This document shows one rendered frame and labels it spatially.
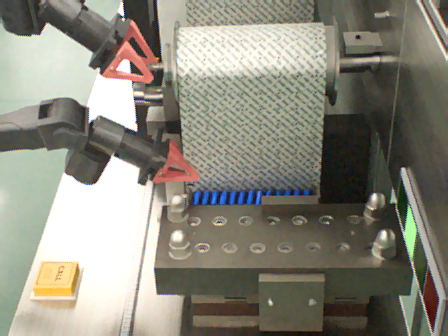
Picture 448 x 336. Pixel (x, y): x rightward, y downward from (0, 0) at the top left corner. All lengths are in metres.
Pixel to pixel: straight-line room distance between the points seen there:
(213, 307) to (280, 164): 0.27
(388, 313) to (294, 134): 0.33
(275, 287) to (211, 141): 0.27
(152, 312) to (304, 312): 0.26
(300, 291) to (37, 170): 2.25
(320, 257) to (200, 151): 0.27
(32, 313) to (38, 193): 1.85
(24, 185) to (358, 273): 2.22
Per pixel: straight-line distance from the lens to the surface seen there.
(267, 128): 1.24
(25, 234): 2.95
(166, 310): 1.28
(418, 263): 0.96
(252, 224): 1.24
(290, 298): 1.18
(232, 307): 1.24
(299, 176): 1.29
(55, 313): 1.31
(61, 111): 1.23
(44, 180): 3.22
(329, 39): 1.21
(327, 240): 1.21
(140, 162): 1.25
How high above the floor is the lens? 1.82
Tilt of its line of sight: 35 degrees down
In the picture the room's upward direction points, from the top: 4 degrees counter-clockwise
